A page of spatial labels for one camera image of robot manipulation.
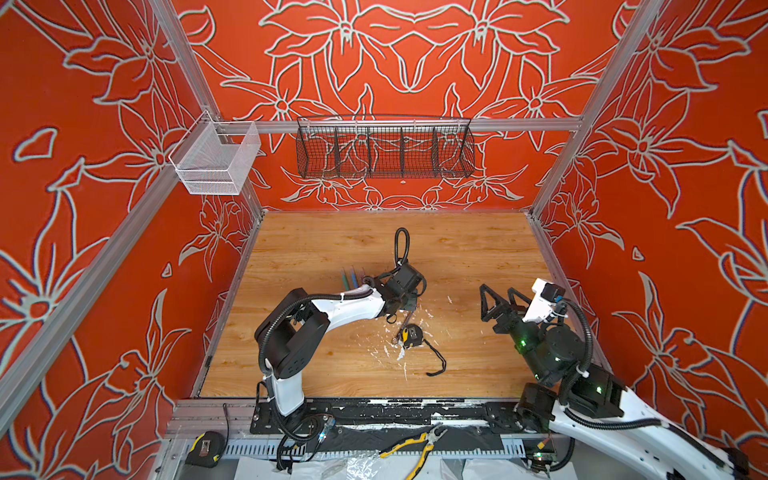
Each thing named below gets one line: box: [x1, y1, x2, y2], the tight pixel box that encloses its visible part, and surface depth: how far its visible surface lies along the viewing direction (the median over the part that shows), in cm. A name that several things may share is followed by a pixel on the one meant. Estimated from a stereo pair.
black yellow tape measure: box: [185, 431, 225, 468], surface depth 69 cm
